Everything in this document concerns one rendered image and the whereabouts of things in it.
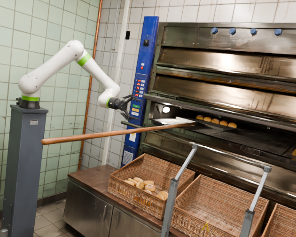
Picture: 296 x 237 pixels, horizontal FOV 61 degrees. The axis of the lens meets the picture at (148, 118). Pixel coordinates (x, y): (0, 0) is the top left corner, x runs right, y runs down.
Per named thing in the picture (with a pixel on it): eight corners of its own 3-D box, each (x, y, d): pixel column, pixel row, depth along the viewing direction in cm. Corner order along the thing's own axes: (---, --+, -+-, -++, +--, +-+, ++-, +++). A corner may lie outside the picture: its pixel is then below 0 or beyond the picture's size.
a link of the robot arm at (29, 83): (11, 83, 167) (75, 35, 173) (16, 82, 182) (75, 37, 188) (26, 98, 171) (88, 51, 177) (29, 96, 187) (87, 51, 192)
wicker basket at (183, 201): (193, 203, 219) (199, 173, 215) (261, 234, 188) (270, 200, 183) (164, 224, 179) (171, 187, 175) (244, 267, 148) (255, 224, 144)
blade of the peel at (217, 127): (222, 131, 252) (223, 128, 251) (175, 119, 282) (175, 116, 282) (233, 129, 281) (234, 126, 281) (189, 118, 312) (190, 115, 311)
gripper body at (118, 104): (121, 98, 199) (130, 100, 194) (120, 109, 200) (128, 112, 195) (114, 98, 193) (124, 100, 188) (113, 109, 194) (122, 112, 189)
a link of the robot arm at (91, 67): (79, 68, 202) (84, 64, 193) (88, 59, 207) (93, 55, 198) (111, 100, 214) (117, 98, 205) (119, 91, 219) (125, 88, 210)
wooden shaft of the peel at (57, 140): (43, 146, 119) (43, 139, 118) (39, 144, 120) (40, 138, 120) (195, 125, 259) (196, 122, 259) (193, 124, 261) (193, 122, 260)
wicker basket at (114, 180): (140, 178, 253) (144, 152, 249) (190, 201, 222) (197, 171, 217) (105, 191, 213) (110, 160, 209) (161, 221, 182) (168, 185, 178)
